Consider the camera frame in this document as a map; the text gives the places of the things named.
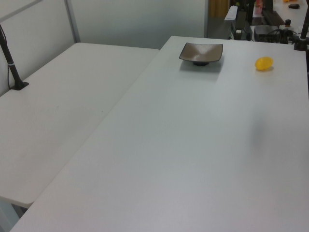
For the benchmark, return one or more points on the yellow potato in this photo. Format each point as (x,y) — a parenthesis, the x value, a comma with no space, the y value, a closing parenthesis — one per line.
(263,63)

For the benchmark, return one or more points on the brown square ceramic plate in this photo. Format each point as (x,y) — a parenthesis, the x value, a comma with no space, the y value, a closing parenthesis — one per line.
(205,49)

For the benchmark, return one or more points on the yellow orange panel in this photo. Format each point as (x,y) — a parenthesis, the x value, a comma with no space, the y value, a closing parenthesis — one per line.
(217,8)

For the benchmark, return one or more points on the dark upright rectangular device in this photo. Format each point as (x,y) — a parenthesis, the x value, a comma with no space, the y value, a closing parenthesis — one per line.
(241,21)

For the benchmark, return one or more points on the black electronics box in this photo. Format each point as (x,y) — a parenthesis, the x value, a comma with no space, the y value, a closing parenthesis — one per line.
(265,32)

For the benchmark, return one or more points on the black long shelf tray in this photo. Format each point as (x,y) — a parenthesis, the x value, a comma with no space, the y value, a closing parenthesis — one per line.
(274,17)

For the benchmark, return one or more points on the emergency stop button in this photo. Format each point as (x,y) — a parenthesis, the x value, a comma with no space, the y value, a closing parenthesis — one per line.
(288,22)

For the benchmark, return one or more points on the small black object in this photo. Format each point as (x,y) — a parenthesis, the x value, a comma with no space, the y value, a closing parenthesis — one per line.
(294,5)

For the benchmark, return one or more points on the grey metal partition post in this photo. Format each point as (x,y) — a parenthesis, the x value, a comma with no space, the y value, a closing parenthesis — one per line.
(72,21)
(206,19)

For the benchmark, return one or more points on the black camera pole with base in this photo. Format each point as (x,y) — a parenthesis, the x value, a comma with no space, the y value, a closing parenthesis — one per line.
(12,70)

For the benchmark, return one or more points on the black clamp camera stand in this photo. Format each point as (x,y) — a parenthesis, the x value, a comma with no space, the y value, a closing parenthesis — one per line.
(301,41)

